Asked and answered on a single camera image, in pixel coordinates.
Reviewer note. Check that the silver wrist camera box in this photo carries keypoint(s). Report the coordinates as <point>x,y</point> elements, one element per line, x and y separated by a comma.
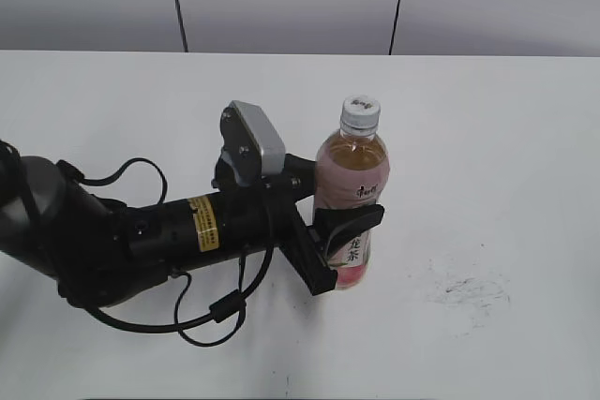
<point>252,147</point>

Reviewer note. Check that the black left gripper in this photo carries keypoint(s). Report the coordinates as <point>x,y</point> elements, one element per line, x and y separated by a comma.
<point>235,221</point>

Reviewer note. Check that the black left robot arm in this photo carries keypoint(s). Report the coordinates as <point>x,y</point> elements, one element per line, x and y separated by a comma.
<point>109,252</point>

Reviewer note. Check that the white bottle cap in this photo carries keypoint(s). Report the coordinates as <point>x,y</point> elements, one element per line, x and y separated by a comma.
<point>360,112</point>

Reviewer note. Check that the oolong tea bottle pink label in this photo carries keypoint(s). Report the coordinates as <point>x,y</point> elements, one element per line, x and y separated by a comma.
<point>352,169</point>

